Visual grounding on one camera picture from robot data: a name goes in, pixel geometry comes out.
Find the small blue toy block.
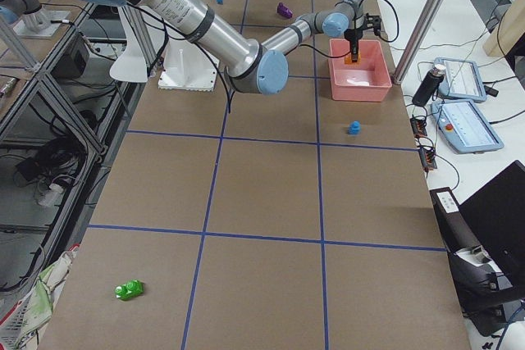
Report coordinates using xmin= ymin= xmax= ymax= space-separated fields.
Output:
xmin=348 ymin=120 xmax=361 ymax=135

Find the aluminium frame post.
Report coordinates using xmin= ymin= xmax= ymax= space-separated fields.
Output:
xmin=391 ymin=0 xmax=444 ymax=85

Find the upper teach pendant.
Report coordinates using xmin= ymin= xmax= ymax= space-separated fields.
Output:
xmin=435 ymin=57 xmax=487 ymax=102

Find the teach pendant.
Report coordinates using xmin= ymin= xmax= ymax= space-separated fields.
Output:
xmin=431 ymin=99 xmax=504 ymax=154
xmin=435 ymin=57 xmax=487 ymax=102

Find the green white cloth bag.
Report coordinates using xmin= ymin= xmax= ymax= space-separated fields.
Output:
xmin=1 ymin=243 xmax=80 ymax=349

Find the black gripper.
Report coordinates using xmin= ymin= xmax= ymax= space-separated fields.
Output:
xmin=345 ymin=28 xmax=363 ymax=62

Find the black water bottle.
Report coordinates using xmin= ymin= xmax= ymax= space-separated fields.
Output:
xmin=412 ymin=63 xmax=446 ymax=107

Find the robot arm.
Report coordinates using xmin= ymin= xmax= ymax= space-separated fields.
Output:
xmin=84 ymin=0 xmax=364 ymax=95
xmin=1 ymin=0 xmax=42 ymax=24

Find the pink plastic box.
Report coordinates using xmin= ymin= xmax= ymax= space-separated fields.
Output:
xmin=328 ymin=39 xmax=392 ymax=102

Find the lower teach pendant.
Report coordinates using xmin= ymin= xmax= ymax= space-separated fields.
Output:
xmin=431 ymin=99 xmax=504 ymax=154

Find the aluminium frame rack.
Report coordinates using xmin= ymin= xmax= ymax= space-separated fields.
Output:
xmin=1 ymin=3 xmax=139 ymax=303

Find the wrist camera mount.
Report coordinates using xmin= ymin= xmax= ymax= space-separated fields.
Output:
xmin=363 ymin=13 xmax=383 ymax=40

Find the orange toy block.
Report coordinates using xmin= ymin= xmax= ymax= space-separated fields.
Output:
xmin=344 ymin=53 xmax=361 ymax=65

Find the green toy block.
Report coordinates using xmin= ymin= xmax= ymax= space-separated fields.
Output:
xmin=114 ymin=280 xmax=144 ymax=301

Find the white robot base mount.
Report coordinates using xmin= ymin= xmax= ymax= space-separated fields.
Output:
xmin=109 ymin=5 xmax=221 ymax=93

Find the purple toy block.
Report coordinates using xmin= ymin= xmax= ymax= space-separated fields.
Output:
xmin=276 ymin=2 xmax=293 ymax=19

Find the black device box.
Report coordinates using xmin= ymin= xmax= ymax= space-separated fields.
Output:
xmin=430 ymin=188 xmax=524 ymax=336

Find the black laptop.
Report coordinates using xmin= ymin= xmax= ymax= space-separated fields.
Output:
xmin=459 ymin=160 xmax=524 ymax=285

